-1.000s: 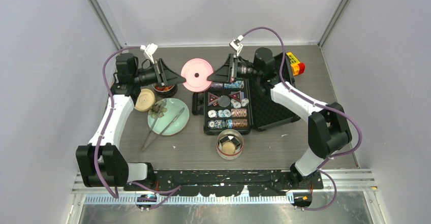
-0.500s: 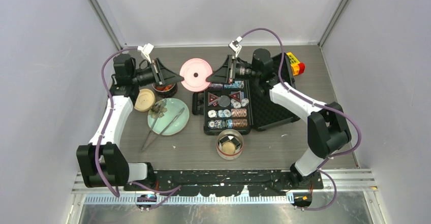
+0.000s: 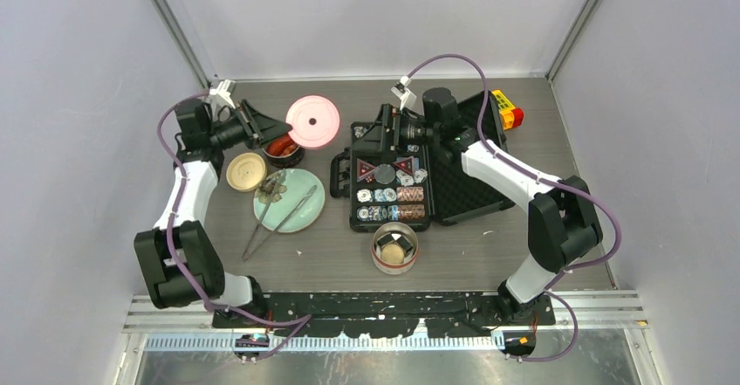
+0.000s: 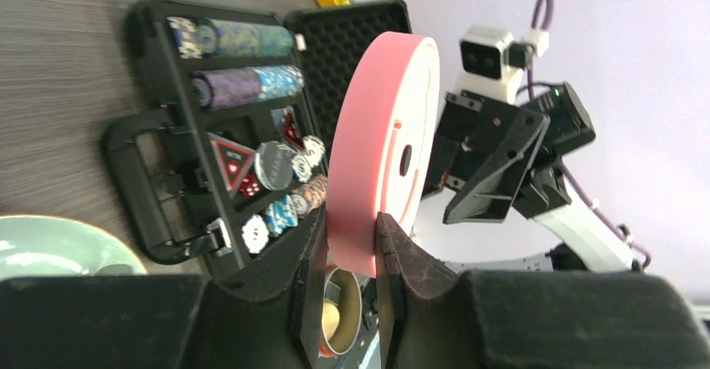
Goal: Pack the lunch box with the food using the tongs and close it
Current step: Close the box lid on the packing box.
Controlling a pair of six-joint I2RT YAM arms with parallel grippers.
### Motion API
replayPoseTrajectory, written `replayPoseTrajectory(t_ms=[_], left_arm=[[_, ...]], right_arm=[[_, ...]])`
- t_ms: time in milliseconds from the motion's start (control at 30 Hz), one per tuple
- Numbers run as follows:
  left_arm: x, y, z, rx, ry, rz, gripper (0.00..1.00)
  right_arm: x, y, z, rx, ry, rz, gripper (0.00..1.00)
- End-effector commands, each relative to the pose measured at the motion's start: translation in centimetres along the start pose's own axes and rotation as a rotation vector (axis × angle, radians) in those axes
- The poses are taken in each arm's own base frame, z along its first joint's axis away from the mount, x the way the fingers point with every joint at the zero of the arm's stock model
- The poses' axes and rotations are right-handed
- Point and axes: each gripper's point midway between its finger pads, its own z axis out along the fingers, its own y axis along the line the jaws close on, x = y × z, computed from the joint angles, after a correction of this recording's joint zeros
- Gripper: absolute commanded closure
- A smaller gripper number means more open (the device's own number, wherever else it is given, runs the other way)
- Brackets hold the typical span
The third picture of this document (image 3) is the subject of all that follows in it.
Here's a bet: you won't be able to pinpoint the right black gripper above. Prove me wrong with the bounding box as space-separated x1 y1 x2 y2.
353 104 440 157

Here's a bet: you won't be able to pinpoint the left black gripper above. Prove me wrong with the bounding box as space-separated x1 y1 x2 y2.
207 100 291 152

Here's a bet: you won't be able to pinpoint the red sausage toy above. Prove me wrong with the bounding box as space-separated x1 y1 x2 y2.
265 134 296 157

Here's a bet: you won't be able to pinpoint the beige round lid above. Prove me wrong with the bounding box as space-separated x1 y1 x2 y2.
226 153 267 192

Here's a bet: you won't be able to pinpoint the pink round lid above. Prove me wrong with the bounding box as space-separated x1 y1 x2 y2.
285 95 340 149

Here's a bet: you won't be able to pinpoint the sushi roll orange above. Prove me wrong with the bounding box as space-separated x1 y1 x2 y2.
374 232 396 250

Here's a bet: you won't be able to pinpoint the sushi roll red centre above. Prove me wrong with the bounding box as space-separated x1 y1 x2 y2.
393 233 415 256

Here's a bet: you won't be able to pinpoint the round bread bun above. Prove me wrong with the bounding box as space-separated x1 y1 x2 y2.
380 243 406 265

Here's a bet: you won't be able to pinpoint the black metal tongs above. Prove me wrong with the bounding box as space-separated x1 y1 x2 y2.
241 168 323 262

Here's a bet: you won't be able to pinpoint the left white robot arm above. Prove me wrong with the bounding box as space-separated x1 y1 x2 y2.
134 94 292 327

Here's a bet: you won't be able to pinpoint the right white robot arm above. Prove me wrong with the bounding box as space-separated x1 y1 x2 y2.
391 82 603 325

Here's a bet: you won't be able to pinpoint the white red steel lunch box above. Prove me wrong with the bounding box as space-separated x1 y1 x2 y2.
370 222 421 276

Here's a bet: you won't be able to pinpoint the steel bowl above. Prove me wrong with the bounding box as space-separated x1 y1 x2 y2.
263 142 305 168

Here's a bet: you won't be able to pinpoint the black poker chip case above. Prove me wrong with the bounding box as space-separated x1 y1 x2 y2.
329 92 514 232

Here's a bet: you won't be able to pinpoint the light green plate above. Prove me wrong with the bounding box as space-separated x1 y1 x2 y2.
253 168 325 234

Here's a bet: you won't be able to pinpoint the yellow red emergency stop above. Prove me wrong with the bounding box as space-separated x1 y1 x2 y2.
492 90 524 130

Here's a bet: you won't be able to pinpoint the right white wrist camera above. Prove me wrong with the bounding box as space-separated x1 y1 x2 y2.
391 75 417 110

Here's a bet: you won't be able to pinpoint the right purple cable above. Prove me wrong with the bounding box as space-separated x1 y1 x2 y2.
404 53 624 364

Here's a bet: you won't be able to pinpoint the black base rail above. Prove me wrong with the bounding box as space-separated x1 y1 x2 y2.
212 289 558 340

